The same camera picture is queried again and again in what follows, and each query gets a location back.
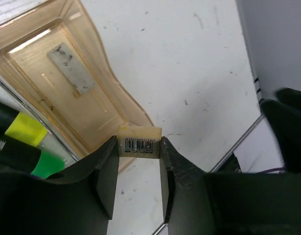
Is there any cream eraser with barcode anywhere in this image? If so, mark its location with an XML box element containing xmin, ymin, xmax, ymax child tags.
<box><xmin>116</xmin><ymin>125</ymin><xmax>162</xmax><ymax>159</ymax></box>

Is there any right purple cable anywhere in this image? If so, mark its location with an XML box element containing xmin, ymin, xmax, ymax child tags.
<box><xmin>260</xmin><ymin>166</ymin><xmax>285</xmax><ymax>174</ymax></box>

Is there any grey eraser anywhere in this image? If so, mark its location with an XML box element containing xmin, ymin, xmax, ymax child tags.
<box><xmin>47</xmin><ymin>43</ymin><xmax>96</xmax><ymax>95</ymax></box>

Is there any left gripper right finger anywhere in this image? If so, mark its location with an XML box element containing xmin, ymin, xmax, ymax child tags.
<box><xmin>159</xmin><ymin>137</ymin><xmax>205</xmax><ymax>223</ymax></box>

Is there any green highlighter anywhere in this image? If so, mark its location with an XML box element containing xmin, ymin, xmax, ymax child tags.
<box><xmin>0</xmin><ymin>135</ymin><xmax>65</xmax><ymax>179</ymax></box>

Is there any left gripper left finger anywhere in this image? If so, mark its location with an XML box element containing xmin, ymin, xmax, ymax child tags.
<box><xmin>48</xmin><ymin>136</ymin><xmax>119</xmax><ymax>219</ymax></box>

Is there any yellow highlighter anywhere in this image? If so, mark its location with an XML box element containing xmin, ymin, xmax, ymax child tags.
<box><xmin>0</xmin><ymin>102</ymin><xmax>47</xmax><ymax>147</ymax></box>

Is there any clear container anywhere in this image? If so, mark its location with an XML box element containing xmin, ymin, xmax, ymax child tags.
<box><xmin>0</xmin><ymin>75</ymin><xmax>80</xmax><ymax>165</ymax></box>

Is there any orange container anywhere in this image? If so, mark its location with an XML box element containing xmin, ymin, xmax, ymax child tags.
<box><xmin>0</xmin><ymin>0</ymin><xmax>153</xmax><ymax>159</ymax></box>

